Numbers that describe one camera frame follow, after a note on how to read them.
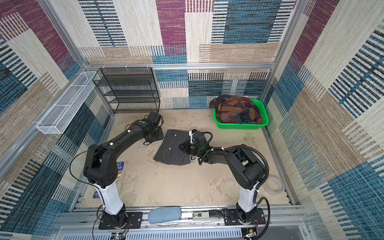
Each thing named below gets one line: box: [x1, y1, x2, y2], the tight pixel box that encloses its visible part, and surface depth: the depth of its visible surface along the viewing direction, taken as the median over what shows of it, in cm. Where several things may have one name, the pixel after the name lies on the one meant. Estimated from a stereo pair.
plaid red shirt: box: [209, 95, 264, 124], surface depth 107 cm
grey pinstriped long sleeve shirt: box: [153, 129, 191, 166], surface depth 93 cm
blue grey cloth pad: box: [148, 206, 182, 224], surface depth 74 cm
